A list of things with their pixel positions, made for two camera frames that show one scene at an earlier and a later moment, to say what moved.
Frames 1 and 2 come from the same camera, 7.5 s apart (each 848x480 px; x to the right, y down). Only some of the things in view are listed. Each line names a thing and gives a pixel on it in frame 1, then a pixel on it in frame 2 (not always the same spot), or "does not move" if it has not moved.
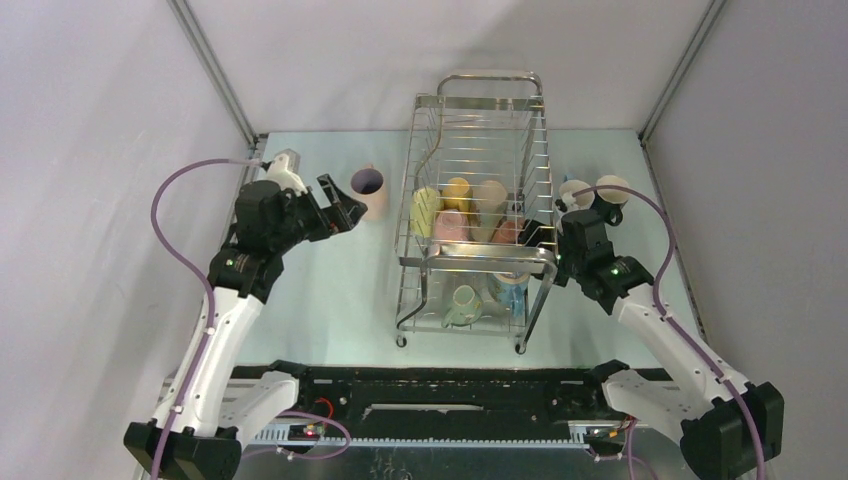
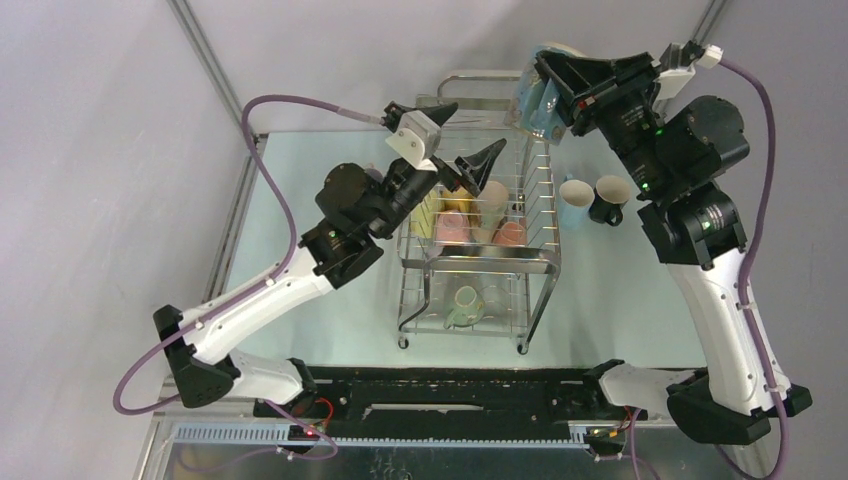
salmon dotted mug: [508, 232] does not move
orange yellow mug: [457, 195] does not move
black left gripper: [341, 216] -> [473, 169]
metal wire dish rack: [477, 246] does not move
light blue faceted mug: [582, 201] does not move
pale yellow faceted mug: [424, 205] does not move
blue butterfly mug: [512, 287] -> [536, 107]
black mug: [609, 202] does not move
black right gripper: [543, 235] -> [590, 87]
